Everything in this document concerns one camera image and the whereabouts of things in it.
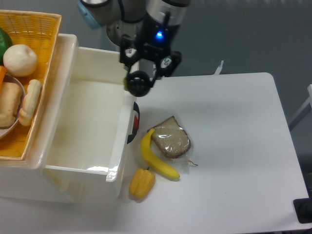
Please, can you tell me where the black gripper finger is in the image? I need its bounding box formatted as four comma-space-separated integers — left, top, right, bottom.
150, 51, 182, 87
119, 35, 142, 73

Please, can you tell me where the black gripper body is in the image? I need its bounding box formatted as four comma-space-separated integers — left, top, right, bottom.
136, 21, 176, 64

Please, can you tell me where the dark purple mangosteen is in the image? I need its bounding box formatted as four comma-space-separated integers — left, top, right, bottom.
125, 71, 151, 97

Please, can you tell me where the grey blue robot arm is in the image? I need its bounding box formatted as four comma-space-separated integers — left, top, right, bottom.
77, 0, 191, 97

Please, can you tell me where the white upper drawer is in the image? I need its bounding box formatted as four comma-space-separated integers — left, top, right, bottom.
46, 47, 135, 184

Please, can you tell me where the white drawer cabinet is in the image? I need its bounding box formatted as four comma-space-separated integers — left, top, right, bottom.
0, 33, 140, 203

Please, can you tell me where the wrapped brown bread slice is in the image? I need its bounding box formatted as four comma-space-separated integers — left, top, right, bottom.
151, 116, 198, 174

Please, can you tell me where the yellow wicker basket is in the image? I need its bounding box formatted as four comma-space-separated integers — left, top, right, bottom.
0, 9, 62, 161

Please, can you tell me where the yellow banana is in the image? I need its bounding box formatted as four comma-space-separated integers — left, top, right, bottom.
140, 128, 180, 180

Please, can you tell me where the beige bread roll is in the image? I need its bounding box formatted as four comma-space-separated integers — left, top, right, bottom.
19, 79, 41, 126

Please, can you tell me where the white round onion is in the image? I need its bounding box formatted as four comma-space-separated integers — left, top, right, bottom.
3, 44, 38, 77

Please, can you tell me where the yellow bell pepper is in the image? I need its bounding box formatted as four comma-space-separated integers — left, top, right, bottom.
128, 167, 156, 200

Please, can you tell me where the green pepper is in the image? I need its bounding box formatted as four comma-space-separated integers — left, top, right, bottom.
0, 28, 13, 65

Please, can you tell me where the tan bread loaf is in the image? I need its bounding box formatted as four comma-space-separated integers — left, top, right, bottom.
0, 82, 22, 128

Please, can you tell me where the orange carrot piece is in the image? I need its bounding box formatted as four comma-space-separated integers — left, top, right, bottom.
0, 65, 7, 88

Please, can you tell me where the grey plate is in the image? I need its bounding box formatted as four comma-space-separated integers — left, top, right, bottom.
0, 74, 25, 138

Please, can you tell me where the black device at edge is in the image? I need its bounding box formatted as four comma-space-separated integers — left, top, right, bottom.
293, 198, 312, 224

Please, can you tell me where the white frame at right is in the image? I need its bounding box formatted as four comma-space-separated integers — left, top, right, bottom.
288, 84, 312, 131

